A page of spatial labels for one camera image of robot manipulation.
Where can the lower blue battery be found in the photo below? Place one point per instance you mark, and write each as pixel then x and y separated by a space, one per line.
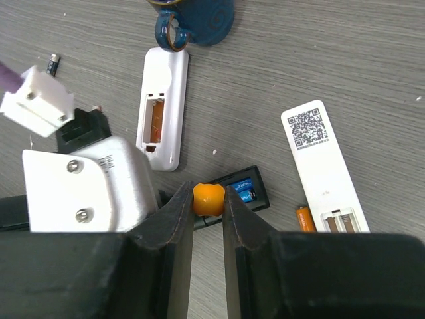
pixel 248 195

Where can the slim white remote control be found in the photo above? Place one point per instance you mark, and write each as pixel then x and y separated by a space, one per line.
pixel 327 184

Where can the orange battery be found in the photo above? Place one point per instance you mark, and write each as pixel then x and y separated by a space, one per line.
pixel 305 219

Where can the upper blue battery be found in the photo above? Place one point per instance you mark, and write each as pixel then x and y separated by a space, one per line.
pixel 242 185

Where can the blue battery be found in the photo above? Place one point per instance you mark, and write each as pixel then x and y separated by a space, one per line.
pixel 248 195
pixel 242 185

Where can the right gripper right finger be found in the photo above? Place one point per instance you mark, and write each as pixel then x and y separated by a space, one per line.
pixel 280 274

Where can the dark blue round cup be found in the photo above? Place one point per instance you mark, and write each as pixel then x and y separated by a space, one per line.
pixel 204 23

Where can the black battery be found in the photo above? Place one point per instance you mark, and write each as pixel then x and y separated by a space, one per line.
pixel 53 64

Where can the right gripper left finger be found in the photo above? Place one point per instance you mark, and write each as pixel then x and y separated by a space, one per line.
pixel 144 273

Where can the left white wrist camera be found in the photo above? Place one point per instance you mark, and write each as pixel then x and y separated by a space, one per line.
pixel 107 186

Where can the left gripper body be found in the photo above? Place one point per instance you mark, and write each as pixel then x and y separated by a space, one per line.
pixel 85 129

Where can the yellow handled screwdriver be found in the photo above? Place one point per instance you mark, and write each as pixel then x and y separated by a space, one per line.
pixel 208 200

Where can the black remote control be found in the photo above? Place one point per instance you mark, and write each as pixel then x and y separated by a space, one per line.
pixel 262 201

